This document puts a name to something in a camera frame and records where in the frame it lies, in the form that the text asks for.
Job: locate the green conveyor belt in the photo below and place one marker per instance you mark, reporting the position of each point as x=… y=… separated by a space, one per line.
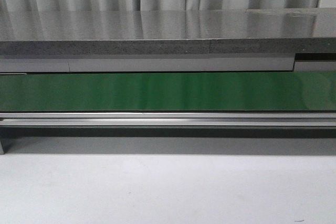
x=209 y=91

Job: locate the grey stone counter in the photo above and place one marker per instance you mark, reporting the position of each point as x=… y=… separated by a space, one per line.
x=301 y=39

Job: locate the aluminium conveyor frame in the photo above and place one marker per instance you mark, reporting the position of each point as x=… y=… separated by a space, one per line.
x=169 y=132

